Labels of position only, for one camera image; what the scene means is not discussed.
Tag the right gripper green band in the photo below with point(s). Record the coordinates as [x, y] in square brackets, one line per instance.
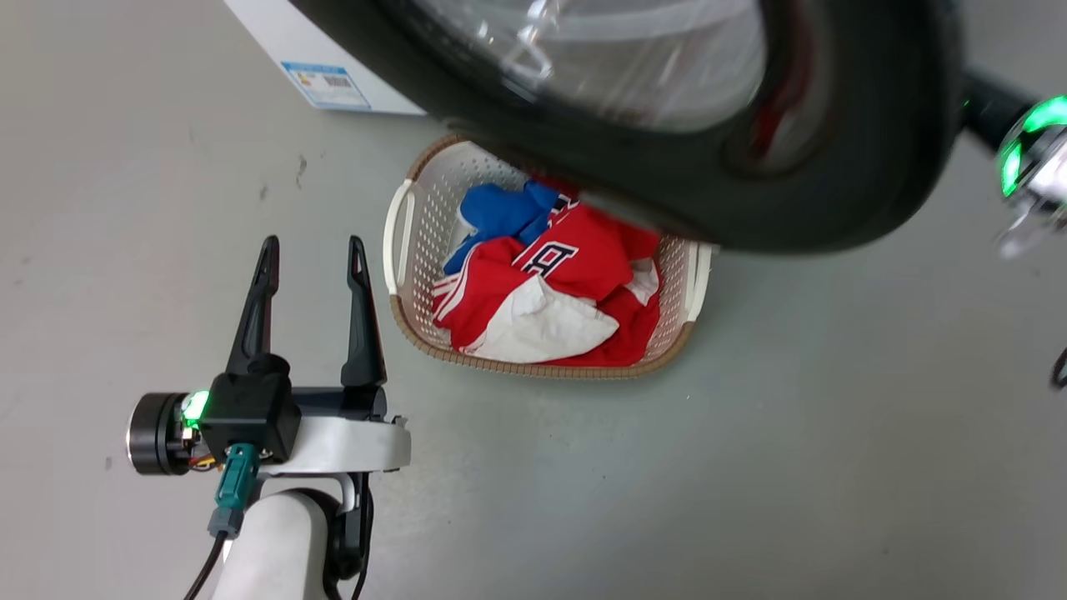
[1042, 167]

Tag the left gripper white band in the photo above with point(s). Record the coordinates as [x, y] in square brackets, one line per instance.
[350, 446]

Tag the dark round washing machine door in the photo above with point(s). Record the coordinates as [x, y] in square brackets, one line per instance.
[834, 208]

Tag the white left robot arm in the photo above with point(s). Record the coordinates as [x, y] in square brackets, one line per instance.
[275, 546]

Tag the white washing machine body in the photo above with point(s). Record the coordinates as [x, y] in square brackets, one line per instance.
[271, 33]

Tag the white perforated laundry basket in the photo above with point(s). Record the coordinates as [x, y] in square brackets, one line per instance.
[433, 208]

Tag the blue garment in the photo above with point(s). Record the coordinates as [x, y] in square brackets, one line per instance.
[500, 212]

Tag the white garment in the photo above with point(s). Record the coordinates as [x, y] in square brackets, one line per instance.
[542, 329]

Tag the blue energy label sticker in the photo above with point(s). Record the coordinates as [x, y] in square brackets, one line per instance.
[327, 86]

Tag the red jersey with white stripes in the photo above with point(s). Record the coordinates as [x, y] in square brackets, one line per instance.
[583, 250]

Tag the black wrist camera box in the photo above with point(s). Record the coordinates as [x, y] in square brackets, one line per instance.
[250, 412]

